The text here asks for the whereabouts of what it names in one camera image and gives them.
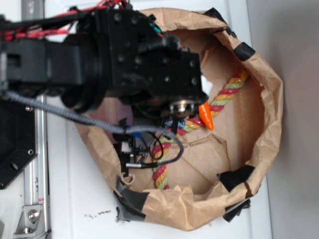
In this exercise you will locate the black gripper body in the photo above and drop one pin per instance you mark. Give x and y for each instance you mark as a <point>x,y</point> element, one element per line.
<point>145,69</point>

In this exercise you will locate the blue sponge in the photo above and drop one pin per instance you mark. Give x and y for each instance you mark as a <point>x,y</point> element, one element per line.
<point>180,123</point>

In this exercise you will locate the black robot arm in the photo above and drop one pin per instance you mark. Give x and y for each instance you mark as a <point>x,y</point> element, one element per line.
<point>87,56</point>

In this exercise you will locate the orange toy carrot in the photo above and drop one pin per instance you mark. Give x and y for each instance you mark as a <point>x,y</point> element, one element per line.
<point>205,115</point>

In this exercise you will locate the brown paper bag bin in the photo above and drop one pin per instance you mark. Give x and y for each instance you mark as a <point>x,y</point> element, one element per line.
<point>219,169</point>

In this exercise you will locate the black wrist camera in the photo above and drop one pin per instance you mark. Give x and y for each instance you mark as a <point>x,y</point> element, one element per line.
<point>134,149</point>

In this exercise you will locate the multicolour twisted rope toy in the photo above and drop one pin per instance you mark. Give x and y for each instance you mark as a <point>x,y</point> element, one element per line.
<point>216,106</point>

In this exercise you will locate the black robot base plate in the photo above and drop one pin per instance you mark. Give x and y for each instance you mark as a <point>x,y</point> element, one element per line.
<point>17,140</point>

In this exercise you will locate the aluminium rail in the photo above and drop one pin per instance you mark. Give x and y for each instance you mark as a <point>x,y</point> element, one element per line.
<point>36,182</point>

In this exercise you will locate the metal corner bracket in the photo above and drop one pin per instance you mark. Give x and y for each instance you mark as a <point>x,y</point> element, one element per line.
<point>32,223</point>

